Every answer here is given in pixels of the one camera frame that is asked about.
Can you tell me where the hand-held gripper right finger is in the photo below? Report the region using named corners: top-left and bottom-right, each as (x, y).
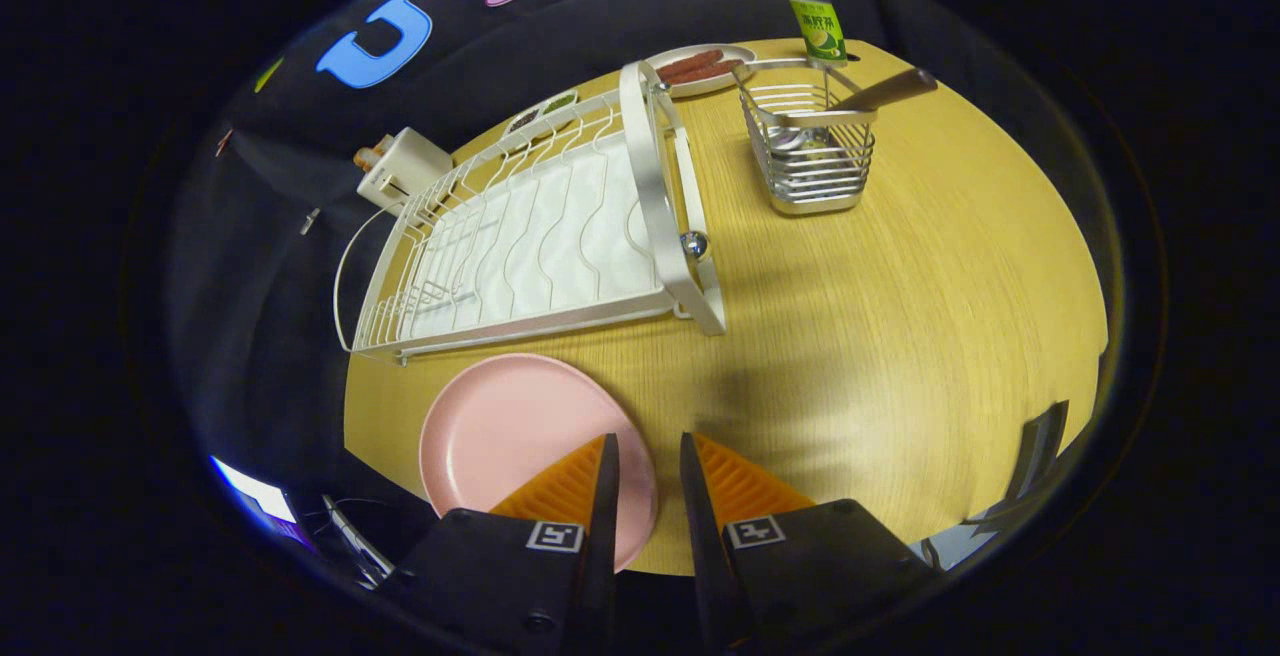
top-left (680, 431), bottom-right (943, 652)

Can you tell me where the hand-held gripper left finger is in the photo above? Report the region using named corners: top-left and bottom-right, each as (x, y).
top-left (375, 433), bottom-right (621, 656)

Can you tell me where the pink plate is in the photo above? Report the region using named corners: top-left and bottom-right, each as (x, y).
top-left (420, 353), bottom-right (659, 572)

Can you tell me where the metal wire basket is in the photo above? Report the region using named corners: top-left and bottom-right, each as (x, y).
top-left (735, 58), bottom-right (878, 215)

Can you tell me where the white wire dish rack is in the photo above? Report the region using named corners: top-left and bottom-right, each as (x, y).
top-left (333, 61), bottom-right (728, 367)

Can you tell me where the wooden handled metal spoon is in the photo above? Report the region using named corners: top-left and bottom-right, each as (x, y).
top-left (770, 68), bottom-right (939, 157)

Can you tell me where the white plate with patties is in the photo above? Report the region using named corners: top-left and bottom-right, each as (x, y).
top-left (645, 44), bottom-right (758, 99)

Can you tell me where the bright monitor screen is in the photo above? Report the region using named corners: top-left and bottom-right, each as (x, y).
top-left (210, 456), bottom-right (301, 547)

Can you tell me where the dark furniture piece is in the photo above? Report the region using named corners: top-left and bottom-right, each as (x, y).
top-left (965, 401), bottom-right (1071, 537)

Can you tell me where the white toaster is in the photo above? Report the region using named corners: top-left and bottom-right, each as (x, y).
top-left (357, 127), bottom-right (453, 217)

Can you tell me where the white sectioned seasoning tray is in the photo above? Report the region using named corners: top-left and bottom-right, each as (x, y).
top-left (503, 89), bottom-right (581, 137)

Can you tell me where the brown meat patty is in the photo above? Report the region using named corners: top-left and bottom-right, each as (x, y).
top-left (657, 50), bottom-right (725, 79)
top-left (665, 61), bottom-right (746, 88)

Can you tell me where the green drink bottle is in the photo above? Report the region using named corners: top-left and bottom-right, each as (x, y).
top-left (786, 0), bottom-right (849, 67)

